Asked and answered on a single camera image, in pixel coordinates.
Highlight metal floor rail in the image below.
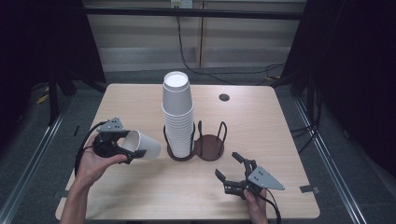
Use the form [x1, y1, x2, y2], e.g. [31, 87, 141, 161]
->
[293, 97, 368, 224]
[0, 96, 76, 224]

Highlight person's left hand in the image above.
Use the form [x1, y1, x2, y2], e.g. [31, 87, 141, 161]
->
[74, 133, 129, 189]

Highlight white wall socket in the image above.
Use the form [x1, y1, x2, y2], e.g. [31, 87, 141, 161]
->
[170, 0, 194, 9]

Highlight single white paper cup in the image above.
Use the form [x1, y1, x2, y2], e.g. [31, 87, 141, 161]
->
[120, 130, 163, 161]

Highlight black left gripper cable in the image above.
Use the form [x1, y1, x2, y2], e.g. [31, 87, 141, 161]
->
[74, 120, 107, 177]

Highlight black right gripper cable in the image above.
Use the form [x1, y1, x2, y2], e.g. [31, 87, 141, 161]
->
[264, 188, 282, 224]

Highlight yellow floor tape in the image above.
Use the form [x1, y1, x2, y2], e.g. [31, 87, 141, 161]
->
[35, 86, 50, 105]

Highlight black floor cables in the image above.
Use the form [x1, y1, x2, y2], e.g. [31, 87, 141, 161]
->
[290, 92, 323, 154]

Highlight person's right hand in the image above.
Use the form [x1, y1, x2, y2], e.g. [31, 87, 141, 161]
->
[243, 188, 269, 224]

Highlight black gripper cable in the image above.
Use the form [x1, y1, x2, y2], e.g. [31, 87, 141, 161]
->
[74, 120, 107, 177]
[264, 188, 282, 224]

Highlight black hanging cable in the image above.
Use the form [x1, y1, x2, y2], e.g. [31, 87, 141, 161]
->
[176, 6, 288, 87]

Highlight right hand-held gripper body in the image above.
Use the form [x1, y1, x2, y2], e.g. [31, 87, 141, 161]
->
[241, 158, 286, 199]

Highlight dark brown double cup holder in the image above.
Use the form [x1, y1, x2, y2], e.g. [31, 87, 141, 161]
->
[163, 120, 228, 162]

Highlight black curtain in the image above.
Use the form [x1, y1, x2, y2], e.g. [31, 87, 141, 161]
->
[0, 0, 107, 153]
[279, 0, 396, 197]

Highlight stack of white paper cups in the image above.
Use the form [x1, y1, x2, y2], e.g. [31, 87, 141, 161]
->
[161, 71, 194, 159]

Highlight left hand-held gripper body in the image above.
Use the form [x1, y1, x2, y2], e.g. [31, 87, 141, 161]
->
[92, 116, 131, 159]

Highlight grey tape piece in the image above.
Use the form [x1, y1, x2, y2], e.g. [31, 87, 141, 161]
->
[52, 189, 70, 200]
[299, 184, 320, 194]

